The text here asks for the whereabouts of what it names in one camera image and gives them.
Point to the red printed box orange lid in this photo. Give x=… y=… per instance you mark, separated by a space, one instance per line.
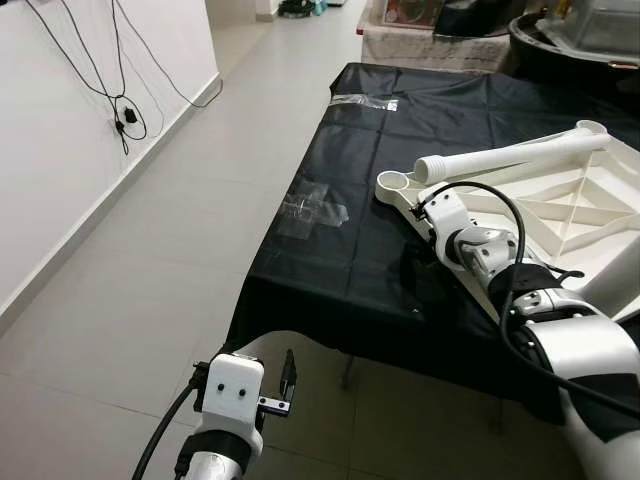
x=410 y=12

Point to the black bag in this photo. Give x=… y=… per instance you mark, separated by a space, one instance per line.
x=480 y=18

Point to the small teal object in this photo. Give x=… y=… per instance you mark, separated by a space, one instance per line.
x=319 y=5

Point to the white plastic children table top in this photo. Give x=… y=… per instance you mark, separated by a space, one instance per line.
x=590 y=200

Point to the beige quilted cover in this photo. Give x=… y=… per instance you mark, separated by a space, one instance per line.
x=420 y=50

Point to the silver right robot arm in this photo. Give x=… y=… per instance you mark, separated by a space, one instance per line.
x=580 y=350

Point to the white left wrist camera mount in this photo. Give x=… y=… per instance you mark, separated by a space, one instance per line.
x=232 y=385

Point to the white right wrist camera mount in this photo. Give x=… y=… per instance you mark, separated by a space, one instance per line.
x=445 y=215

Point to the translucent plastic container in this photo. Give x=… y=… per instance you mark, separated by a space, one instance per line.
x=600 y=25

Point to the clear adhesive tape patch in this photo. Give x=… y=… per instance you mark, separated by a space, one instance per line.
x=365 y=102

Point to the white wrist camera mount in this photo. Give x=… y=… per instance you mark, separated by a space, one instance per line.
x=445 y=215
x=232 y=385

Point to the black table cloth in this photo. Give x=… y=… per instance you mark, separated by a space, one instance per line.
x=330 y=280

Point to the white plastic table leg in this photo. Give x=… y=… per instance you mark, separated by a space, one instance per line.
x=622 y=280
x=510 y=152

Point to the small black charger plug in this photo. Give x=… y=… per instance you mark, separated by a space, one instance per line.
x=128 y=115

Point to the grey metal table leg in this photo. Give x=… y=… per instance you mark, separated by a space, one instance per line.
x=348 y=372

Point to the cross-shaped clear tape patch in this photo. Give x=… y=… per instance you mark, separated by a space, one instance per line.
x=310 y=212

